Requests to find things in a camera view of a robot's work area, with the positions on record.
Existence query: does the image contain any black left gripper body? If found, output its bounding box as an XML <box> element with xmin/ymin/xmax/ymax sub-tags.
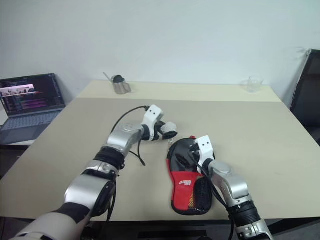
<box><xmin>149</xmin><ymin>120</ymin><xmax>164</xmax><ymax>142</ymax></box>

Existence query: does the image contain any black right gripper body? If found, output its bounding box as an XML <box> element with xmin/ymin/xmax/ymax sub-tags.
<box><xmin>187</xmin><ymin>142</ymin><xmax>201</xmax><ymax>165</ymax></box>

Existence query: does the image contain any black red paddle case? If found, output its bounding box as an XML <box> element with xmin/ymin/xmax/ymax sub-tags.
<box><xmin>166</xmin><ymin>135</ymin><xmax>216</xmax><ymax>216</ymax></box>

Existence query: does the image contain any steel cup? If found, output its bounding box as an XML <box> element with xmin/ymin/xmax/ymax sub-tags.
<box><xmin>111</xmin><ymin>78</ymin><xmax>132</xmax><ymax>96</ymax></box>

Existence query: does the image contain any thin metal straw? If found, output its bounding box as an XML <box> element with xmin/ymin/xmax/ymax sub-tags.
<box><xmin>102</xmin><ymin>71</ymin><xmax>115</xmax><ymax>83</ymax></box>

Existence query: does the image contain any clear glass cup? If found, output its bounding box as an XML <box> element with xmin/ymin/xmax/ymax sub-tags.
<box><xmin>240</xmin><ymin>75</ymin><xmax>265</xmax><ymax>94</ymax></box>

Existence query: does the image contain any open grey laptop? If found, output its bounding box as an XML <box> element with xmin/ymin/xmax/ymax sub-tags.
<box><xmin>0</xmin><ymin>72</ymin><xmax>67</xmax><ymax>146</ymax></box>

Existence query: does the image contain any black office chair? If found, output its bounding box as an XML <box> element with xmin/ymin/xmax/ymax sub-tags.
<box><xmin>289</xmin><ymin>48</ymin><xmax>320</xmax><ymax>148</ymax></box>

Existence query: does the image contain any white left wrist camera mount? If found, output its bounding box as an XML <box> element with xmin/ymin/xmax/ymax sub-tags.
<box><xmin>140</xmin><ymin>104</ymin><xmax>166</xmax><ymax>141</ymax></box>

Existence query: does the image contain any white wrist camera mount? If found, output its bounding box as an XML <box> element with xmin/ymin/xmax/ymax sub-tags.
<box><xmin>140</xmin><ymin>104</ymin><xmax>166</xmax><ymax>141</ymax></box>
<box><xmin>194</xmin><ymin>135</ymin><xmax>216</xmax><ymax>166</ymax></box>

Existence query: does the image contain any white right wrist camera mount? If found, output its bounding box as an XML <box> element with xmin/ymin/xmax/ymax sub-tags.
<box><xmin>194</xmin><ymin>135</ymin><xmax>216</xmax><ymax>166</ymax></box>

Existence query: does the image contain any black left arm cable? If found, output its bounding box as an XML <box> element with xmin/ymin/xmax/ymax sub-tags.
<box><xmin>110</xmin><ymin>105</ymin><xmax>151</xmax><ymax>167</ymax></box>

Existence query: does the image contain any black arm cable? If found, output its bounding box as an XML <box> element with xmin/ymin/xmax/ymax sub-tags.
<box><xmin>110</xmin><ymin>105</ymin><xmax>151</xmax><ymax>167</ymax></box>
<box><xmin>191</xmin><ymin>146</ymin><xmax>237</xmax><ymax>227</ymax></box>

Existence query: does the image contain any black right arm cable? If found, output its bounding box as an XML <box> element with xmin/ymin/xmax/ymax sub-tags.
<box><xmin>191</xmin><ymin>146</ymin><xmax>237</xmax><ymax>227</ymax></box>

